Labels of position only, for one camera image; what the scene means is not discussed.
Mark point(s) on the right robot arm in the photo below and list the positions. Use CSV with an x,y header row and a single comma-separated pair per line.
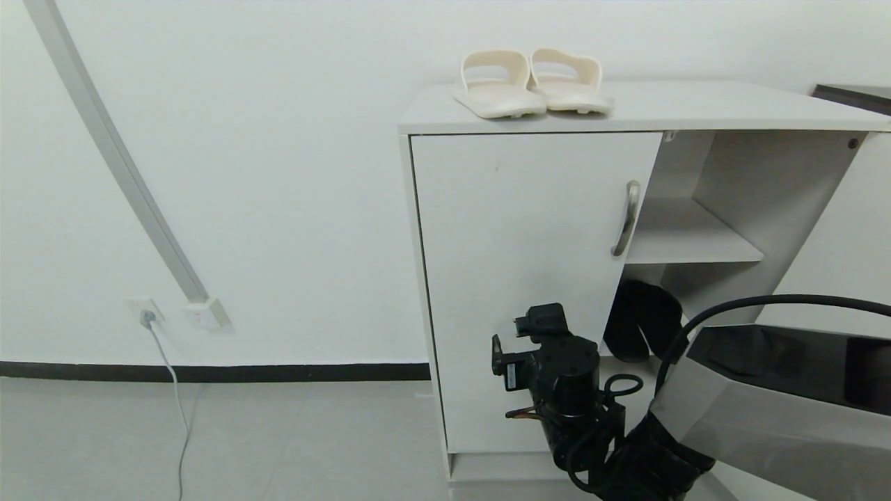
x,y
766,424

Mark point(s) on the white cabinet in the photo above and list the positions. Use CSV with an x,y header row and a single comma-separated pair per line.
x,y
696,104

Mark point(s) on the white wall socket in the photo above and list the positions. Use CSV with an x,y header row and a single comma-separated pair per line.
x,y
144,309

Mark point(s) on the cream slipper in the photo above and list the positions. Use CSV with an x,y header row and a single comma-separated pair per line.
x,y
572,85
495,87

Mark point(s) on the white junction box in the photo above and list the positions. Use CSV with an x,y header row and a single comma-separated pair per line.
x,y
207,314

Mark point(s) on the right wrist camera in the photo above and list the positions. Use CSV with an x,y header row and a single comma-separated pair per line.
x,y
544,321

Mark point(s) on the white open cabinet door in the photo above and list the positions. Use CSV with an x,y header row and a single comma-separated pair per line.
x,y
842,250

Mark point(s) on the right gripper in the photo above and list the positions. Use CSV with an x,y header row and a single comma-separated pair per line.
x,y
523,372

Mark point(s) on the black slipper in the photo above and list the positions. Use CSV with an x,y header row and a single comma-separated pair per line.
x,y
625,327

